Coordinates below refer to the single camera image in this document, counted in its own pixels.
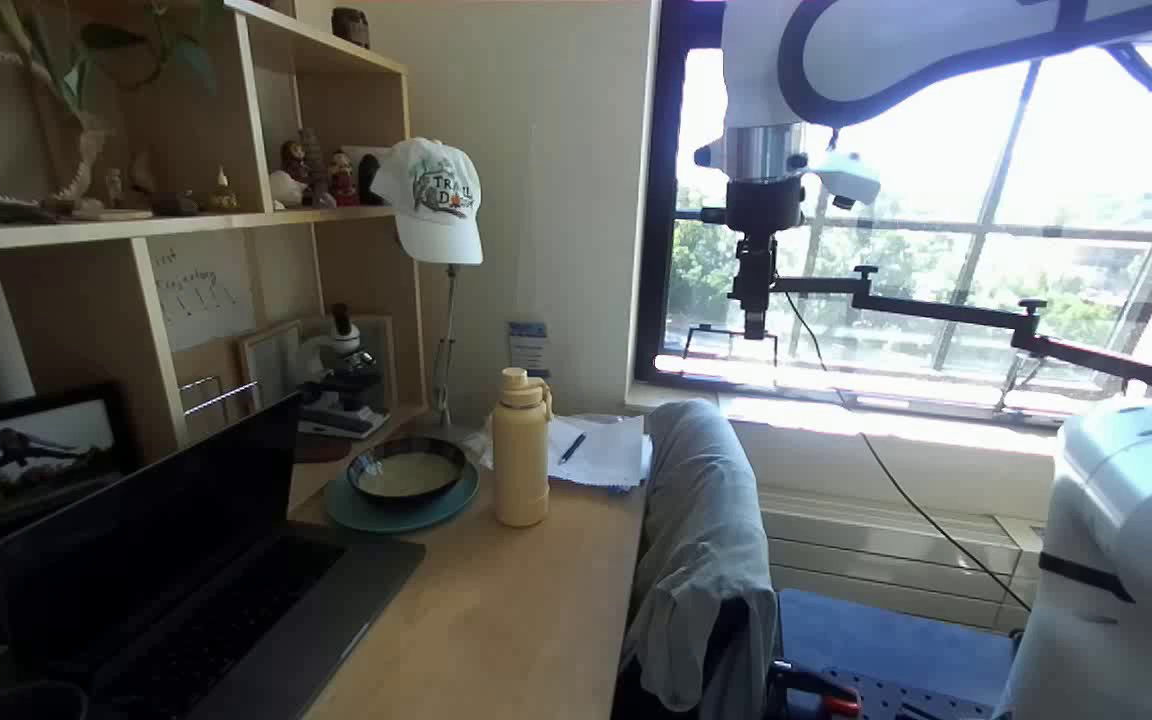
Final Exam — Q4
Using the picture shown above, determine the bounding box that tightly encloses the blue floor mat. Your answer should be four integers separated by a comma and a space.
773, 586, 1026, 720

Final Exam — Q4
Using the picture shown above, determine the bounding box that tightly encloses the framed bird photo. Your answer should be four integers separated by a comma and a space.
0, 380, 144, 563

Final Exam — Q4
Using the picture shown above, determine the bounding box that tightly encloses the dark small jar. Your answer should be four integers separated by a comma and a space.
330, 6, 378, 54

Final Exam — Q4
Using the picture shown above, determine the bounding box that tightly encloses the white printed baseball cap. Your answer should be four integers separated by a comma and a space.
373, 133, 490, 271

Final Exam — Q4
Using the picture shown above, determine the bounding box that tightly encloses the Newton's cradle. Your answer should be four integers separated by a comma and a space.
175, 372, 265, 426

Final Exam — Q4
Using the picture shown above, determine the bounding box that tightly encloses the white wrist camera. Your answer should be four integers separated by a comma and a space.
813, 149, 884, 214

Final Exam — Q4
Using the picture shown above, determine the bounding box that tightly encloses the thin black hanging cable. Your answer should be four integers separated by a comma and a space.
779, 291, 1035, 615

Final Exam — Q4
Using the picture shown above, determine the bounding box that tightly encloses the dark grey laptop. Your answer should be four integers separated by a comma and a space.
0, 391, 427, 720

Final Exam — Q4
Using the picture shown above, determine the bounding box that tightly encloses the wooden shelf unit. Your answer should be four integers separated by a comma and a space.
0, 0, 431, 472

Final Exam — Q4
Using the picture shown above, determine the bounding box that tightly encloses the brown doll figurine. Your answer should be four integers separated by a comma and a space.
275, 136, 317, 194

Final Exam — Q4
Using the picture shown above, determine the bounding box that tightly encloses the black microscope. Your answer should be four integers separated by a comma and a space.
292, 301, 390, 431

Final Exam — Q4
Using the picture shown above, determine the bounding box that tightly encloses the handwritten paper sheet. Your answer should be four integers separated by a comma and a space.
147, 234, 265, 355

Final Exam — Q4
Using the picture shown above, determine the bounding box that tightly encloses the small clear bottle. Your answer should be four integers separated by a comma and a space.
506, 316, 558, 389

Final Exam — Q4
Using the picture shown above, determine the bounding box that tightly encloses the black figurine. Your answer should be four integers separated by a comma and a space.
351, 154, 390, 210

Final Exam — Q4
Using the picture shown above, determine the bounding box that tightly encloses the black cable along robot arm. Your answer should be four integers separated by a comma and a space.
777, 0, 1152, 133

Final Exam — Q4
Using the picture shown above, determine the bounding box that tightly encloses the red figurine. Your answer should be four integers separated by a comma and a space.
324, 149, 359, 214

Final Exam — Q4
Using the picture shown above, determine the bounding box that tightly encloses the white paper stack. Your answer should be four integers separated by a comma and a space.
469, 409, 658, 498

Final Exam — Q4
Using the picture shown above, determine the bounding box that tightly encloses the metal lamp stand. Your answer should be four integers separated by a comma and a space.
431, 260, 465, 431

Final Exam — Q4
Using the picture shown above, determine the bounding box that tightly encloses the grey garment on chair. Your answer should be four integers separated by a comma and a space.
617, 398, 786, 720

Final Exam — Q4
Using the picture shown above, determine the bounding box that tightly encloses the orange and black tool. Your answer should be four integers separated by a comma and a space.
773, 655, 866, 715

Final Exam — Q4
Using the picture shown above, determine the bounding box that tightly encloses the white radiator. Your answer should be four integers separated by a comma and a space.
755, 481, 1049, 634

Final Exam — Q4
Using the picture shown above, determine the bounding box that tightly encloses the green trailing plant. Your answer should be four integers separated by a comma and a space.
74, 0, 236, 94

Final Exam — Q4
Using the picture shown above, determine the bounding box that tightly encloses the green plate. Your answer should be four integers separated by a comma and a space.
320, 458, 484, 542

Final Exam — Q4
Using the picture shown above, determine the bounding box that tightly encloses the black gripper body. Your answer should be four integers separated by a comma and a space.
723, 176, 805, 291

